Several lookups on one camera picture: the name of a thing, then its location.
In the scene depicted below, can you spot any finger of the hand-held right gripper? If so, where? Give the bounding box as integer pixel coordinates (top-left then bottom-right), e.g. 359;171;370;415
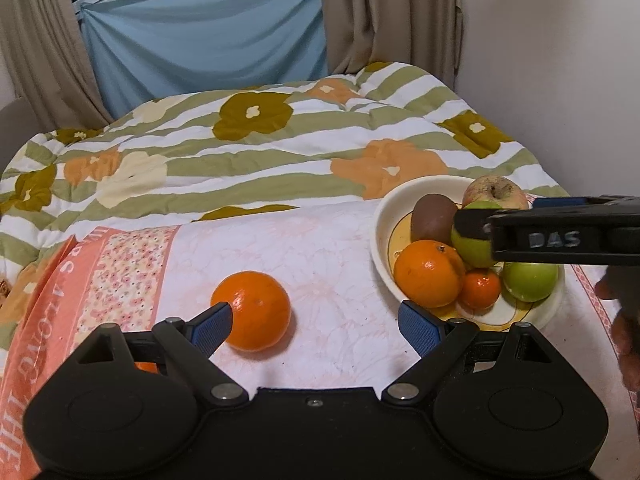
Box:
532;195;640;211
452;207;501;238

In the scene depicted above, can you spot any pink floral cloth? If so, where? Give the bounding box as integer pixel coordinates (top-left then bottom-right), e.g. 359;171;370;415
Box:
0;195;640;480

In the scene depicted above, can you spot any green striped floral quilt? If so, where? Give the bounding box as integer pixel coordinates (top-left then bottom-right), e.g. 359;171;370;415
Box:
0;61;571;361

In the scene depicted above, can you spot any beige curtain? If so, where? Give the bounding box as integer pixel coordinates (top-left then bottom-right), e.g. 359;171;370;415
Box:
317;0;463;91
0;0;116;131

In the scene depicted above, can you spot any cream plate with duck print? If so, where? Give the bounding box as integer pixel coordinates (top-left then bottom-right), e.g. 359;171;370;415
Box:
372;176;566;330

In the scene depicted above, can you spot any large orange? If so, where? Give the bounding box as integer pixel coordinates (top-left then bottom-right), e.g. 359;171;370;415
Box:
393;240;467;309

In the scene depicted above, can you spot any small green apple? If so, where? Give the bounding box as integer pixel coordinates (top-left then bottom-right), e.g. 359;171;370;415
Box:
451;201;501;268

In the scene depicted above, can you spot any light blue cloth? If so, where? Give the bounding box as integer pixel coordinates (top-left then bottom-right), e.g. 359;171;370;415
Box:
80;0;331;121

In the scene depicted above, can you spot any large green apple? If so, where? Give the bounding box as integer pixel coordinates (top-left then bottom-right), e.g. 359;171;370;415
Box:
501;261;558;302

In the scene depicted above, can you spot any person's right hand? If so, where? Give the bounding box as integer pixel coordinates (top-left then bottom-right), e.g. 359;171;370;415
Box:
595;275;640;391

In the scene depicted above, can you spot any yellow red apple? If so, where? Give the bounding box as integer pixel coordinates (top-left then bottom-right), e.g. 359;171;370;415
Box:
461;175;529;211

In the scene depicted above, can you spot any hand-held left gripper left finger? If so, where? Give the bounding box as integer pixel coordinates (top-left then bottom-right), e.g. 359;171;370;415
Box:
70;301;250;406

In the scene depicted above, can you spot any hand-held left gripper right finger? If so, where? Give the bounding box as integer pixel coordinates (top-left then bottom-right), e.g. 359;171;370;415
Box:
381;300;557;406

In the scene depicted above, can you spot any medium mandarin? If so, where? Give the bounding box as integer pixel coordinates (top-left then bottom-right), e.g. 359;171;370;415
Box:
210;271;292;352

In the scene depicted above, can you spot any grey upholstered headboard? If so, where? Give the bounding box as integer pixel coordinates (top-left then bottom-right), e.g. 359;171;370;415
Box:
0;97;43;173

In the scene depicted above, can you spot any brown kiwi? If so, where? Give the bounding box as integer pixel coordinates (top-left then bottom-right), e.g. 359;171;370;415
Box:
411;193;459;243

